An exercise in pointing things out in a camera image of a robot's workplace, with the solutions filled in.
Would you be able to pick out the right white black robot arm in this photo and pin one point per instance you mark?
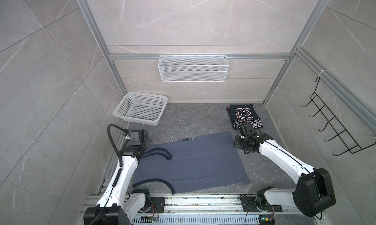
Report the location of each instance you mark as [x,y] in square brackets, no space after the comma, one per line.
[314,191]

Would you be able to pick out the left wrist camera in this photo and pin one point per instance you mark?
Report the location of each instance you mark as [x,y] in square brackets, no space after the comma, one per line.
[137,137]

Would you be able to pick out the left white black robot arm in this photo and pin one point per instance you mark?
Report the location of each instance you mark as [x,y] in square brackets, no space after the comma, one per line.
[113,208]

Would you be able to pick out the navy red-trimmed tank top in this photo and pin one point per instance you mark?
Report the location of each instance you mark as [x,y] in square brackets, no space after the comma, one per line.
[244,113]

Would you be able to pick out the grey-blue tank top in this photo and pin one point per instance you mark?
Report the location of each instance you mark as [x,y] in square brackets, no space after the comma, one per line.
[192,164]

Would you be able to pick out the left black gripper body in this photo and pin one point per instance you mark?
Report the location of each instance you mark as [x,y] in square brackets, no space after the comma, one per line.
[144,145]

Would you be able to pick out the black wire hook rack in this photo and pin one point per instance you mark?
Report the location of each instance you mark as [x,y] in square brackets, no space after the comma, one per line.
[332,121]

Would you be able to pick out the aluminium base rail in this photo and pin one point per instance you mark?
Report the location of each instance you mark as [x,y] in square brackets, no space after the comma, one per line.
[220,210]

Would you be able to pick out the white wire mesh shelf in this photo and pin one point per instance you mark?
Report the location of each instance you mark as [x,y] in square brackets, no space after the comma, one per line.
[198,68]

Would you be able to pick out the aluminium frame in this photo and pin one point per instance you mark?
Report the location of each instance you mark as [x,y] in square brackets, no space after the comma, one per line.
[363,112]

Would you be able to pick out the white plastic laundry basket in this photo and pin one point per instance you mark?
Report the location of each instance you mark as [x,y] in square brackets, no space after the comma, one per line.
[141,108]

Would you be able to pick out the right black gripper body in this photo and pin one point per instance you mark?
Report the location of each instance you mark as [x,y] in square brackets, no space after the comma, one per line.
[241,142]

